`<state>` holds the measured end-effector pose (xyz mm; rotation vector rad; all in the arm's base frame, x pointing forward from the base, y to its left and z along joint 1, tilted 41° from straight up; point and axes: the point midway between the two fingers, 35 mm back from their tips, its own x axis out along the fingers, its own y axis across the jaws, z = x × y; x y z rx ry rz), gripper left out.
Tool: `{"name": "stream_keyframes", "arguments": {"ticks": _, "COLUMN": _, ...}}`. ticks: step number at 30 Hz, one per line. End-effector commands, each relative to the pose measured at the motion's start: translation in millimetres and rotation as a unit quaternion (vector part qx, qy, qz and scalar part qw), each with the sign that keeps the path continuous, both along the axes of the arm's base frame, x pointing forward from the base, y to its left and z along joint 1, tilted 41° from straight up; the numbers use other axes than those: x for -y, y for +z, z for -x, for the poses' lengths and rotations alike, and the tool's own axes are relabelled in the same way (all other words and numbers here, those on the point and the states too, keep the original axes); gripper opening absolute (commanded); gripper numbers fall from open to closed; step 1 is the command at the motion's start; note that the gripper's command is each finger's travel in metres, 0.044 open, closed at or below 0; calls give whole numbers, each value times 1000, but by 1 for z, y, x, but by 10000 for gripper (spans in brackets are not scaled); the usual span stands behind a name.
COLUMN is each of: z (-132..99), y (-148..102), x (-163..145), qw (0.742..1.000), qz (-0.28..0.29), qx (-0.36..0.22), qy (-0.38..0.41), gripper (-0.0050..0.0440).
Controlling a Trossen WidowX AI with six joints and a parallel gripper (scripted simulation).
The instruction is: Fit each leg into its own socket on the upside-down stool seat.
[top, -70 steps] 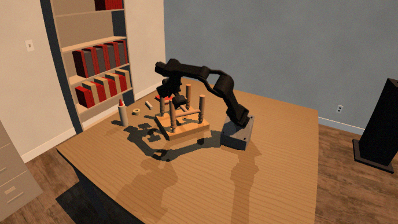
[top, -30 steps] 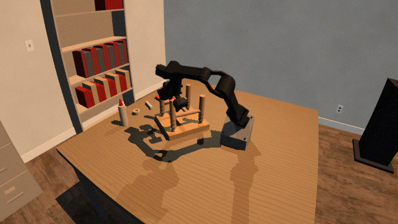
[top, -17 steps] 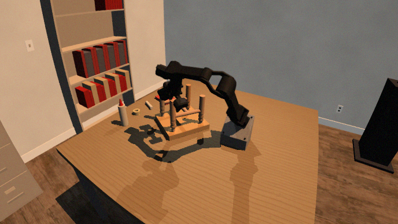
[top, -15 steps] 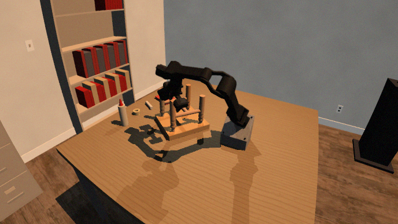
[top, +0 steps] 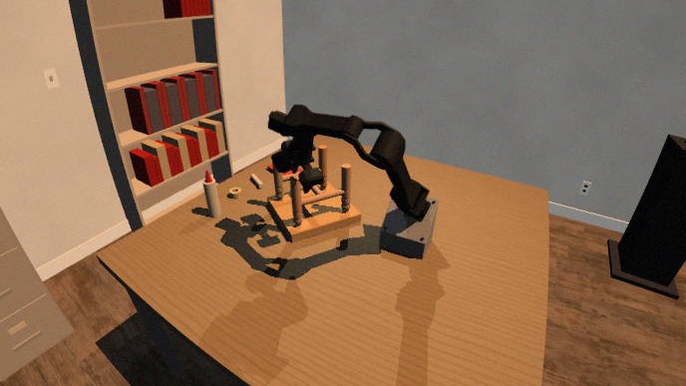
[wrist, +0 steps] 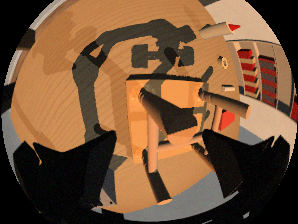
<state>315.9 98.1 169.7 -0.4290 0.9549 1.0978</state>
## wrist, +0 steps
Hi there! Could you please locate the tan roll of tape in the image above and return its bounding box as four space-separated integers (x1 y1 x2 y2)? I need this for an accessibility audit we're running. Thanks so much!
218 57 228 69

